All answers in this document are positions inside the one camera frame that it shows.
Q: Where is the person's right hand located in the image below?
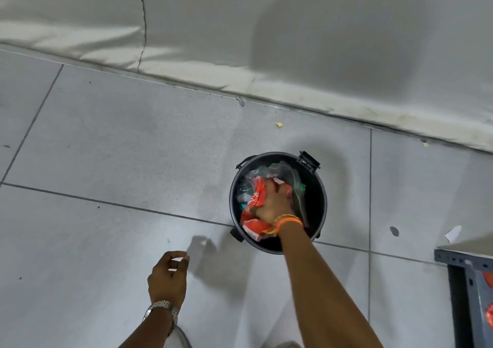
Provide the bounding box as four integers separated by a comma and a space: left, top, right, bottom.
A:
255, 182, 298, 225

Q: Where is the person's left hand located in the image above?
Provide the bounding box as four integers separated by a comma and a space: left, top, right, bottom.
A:
147, 251, 190, 309

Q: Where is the red and white plastic wrapper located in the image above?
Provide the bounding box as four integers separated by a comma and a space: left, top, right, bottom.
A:
241, 177, 286, 241

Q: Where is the person's left forearm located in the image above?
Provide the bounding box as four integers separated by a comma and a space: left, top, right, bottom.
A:
119, 309, 173, 348

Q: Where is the person's right forearm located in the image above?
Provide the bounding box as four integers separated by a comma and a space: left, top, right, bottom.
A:
278, 222, 382, 348

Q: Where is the black round trash bin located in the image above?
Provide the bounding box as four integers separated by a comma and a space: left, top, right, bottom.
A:
230, 151, 328, 255

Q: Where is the clear plastic bag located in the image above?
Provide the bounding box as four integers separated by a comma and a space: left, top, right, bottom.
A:
254, 161, 309, 227

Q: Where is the orange thread wristband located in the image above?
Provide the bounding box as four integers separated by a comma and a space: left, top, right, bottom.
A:
263, 214, 304, 236

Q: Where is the clear crushed plastic bottle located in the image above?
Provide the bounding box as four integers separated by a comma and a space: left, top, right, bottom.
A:
236, 177, 259, 206

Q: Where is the silver metal wristwatch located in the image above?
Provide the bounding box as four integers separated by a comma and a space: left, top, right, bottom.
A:
143, 300, 179, 336

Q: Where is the white paper scrap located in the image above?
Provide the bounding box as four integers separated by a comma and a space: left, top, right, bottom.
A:
444, 225, 463, 244

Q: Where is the grey metal shelf rack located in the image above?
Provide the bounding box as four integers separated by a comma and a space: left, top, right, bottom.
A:
434, 244, 493, 348

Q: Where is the orange packet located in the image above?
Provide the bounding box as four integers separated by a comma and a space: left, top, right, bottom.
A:
485, 271, 493, 328

